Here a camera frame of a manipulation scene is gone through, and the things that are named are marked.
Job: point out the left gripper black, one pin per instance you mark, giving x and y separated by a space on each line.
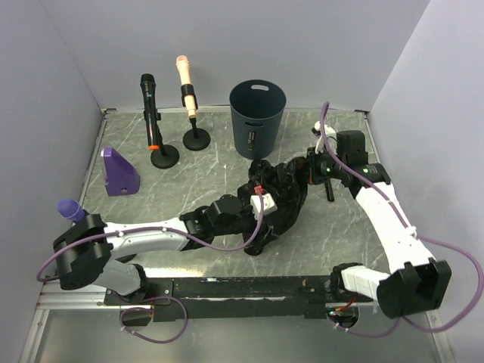
255 223

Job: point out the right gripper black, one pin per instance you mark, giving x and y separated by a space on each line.
312 162

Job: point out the black plastic trash bag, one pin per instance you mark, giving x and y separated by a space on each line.
287 183

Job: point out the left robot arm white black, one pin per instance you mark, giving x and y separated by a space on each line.
93 251

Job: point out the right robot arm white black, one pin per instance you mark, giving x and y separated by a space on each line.
415 282

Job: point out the dark blue trash bin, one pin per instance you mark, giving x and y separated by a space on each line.
257 108

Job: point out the black bar on table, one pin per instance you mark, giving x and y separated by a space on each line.
329 191

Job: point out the black stand of pink microphone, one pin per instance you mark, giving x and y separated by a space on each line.
196 139

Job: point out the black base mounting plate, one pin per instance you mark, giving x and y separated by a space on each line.
172 311

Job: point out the purple wedge shaped box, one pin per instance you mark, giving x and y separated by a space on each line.
120 177

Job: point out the pink beige microphone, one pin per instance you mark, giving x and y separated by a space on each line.
187 90

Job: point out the purple microphone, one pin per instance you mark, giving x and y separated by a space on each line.
71 210

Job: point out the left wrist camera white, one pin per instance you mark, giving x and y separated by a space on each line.
262 202

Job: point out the aluminium front rail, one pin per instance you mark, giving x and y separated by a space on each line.
56 298

